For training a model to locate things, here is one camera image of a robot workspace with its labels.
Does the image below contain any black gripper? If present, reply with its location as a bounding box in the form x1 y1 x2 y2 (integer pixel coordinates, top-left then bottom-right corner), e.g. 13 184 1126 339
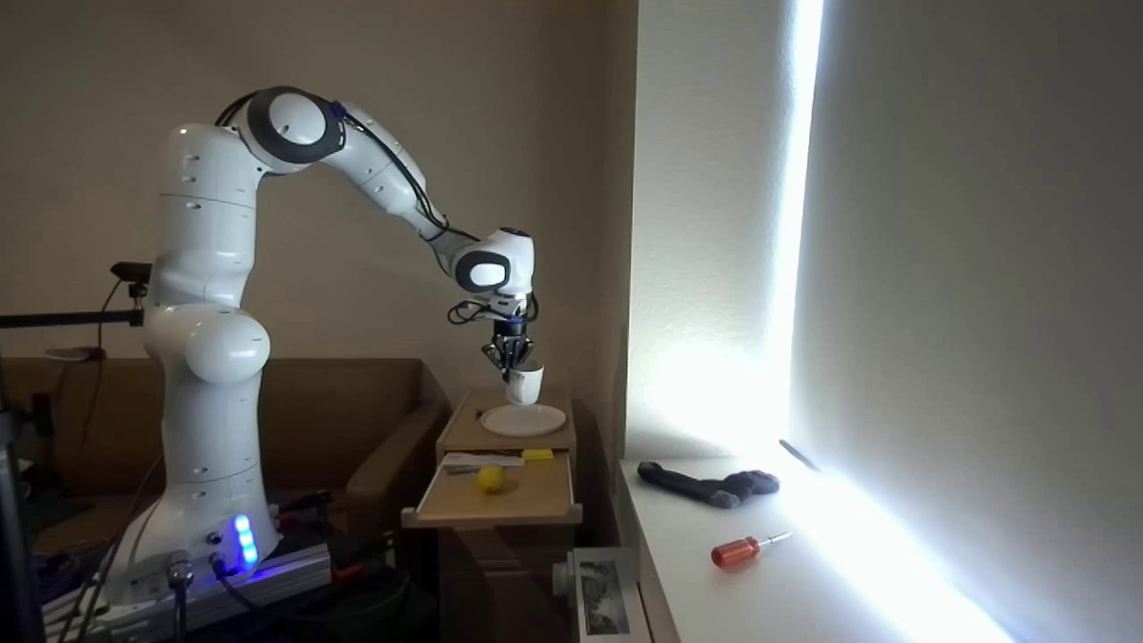
477 309 538 373

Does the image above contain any white mug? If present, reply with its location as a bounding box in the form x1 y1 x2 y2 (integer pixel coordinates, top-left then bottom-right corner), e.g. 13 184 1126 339
502 360 548 408

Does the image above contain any wooden pull-out drawer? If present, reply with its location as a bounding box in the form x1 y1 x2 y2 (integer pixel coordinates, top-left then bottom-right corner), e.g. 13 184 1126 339
400 450 584 532

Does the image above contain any white round plate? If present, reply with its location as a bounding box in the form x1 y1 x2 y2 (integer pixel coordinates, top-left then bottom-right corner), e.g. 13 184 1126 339
477 400 573 438

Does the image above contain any white window sill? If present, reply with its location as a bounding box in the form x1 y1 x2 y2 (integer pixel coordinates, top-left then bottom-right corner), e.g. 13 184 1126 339
619 442 1013 643

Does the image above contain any grey window blind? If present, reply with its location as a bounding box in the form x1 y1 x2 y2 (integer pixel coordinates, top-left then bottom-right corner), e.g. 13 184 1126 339
781 0 1143 643

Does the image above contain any brown leather armchair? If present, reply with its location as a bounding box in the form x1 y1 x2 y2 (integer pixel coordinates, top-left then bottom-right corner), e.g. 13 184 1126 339
0 354 452 566

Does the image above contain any wooden nightstand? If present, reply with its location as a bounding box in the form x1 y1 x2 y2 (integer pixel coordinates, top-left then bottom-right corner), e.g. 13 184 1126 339
432 397 590 643

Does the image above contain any dark sock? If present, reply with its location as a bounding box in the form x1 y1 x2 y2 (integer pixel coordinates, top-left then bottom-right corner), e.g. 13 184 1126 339
634 461 781 515

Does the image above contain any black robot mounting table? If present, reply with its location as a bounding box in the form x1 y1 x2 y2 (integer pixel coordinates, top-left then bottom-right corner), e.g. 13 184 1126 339
40 495 406 643

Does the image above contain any red-handled screwdriver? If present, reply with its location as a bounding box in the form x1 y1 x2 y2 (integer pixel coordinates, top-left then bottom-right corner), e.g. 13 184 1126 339
707 528 798 576

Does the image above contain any black camera stand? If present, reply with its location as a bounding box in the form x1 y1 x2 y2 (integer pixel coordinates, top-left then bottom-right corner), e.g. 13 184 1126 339
0 259 158 333

